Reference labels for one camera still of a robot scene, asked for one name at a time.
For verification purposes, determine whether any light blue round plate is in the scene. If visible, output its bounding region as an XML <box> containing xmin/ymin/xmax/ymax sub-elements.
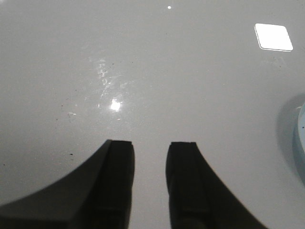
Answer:
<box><xmin>293</xmin><ymin>104</ymin><xmax>305</xmax><ymax>184</ymax></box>

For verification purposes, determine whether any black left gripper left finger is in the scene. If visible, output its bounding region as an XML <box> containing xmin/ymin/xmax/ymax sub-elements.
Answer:
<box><xmin>0</xmin><ymin>140</ymin><xmax>135</xmax><ymax>229</ymax></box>

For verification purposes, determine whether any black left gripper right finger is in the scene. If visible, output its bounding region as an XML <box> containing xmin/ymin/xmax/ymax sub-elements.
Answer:
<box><xmin>166</xmin><ymin>142</ymin><xmax>265</xmax><ymax>229</ymax></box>

